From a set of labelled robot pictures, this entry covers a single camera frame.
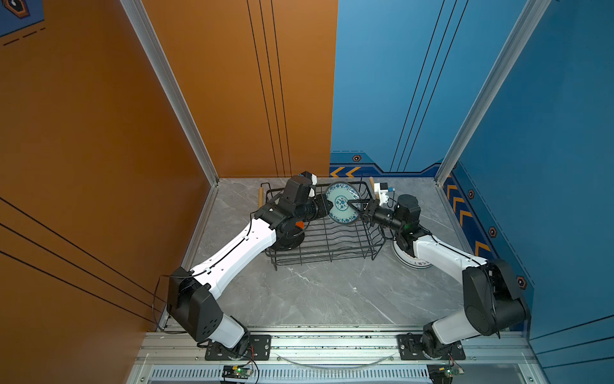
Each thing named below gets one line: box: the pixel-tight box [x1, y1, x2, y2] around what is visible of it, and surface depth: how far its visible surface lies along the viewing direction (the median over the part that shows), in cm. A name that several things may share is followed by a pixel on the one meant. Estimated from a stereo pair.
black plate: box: [274, 220, 305, 252], surface depth 56 cm
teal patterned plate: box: [325, 181, 361, 225], surface depth 79 cm
